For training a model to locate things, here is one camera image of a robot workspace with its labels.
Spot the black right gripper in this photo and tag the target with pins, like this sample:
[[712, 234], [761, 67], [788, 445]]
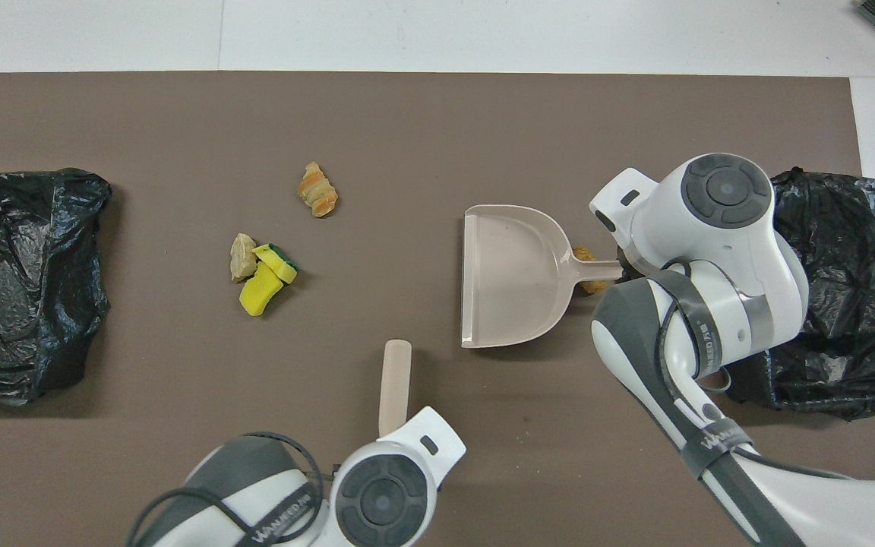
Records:
[[624, 256]]

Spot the beige plastic dustpan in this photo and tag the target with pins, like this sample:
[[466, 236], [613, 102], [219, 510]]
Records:
[[513, 281]]

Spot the beige hand brush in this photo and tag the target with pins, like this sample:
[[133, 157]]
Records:
[[394, 387]]

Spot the orange flaky croissant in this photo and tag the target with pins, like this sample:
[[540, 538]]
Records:
[[317, 194]]

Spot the yellow sponge with green back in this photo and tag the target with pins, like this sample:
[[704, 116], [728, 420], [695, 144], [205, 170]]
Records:
[[282, 266]]

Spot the large yellow sponge piece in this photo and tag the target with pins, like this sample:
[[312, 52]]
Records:
[[257, 296]]

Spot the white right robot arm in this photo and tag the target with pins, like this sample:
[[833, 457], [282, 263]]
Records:
[[718, 228]]

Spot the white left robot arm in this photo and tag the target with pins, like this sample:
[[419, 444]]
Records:
[[377, 501]]

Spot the black bag lined bin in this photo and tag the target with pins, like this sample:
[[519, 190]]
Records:
[[27, 304], [863, 304]]

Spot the brown bread roll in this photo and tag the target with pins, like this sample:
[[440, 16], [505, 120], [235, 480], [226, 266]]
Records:
[[593, 287]]

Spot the brown table mat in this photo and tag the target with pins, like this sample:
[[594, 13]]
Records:
[[179, 365]]

